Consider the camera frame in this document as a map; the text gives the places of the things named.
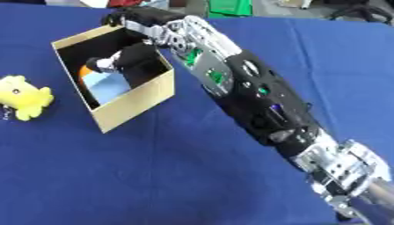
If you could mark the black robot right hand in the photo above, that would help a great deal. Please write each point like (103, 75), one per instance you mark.
(138, 55)

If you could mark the silver and black robot right arm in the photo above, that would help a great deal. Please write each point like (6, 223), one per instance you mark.
(256, 96)

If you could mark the tan cardboard box black inside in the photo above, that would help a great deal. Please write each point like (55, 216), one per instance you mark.
(136, 101)

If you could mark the light blue block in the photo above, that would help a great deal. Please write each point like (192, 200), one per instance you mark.
(108, 86)

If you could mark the red bag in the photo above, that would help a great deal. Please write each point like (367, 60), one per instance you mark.
(124, 2)

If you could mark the orange toy object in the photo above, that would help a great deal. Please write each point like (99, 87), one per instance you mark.
(84, 76)

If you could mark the green bag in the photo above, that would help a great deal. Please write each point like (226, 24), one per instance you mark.
(231, 7)

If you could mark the yellow soft toy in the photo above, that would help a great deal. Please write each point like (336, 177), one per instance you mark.
(25, 95)

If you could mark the black chair base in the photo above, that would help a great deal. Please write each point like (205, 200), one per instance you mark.
(361, 10)

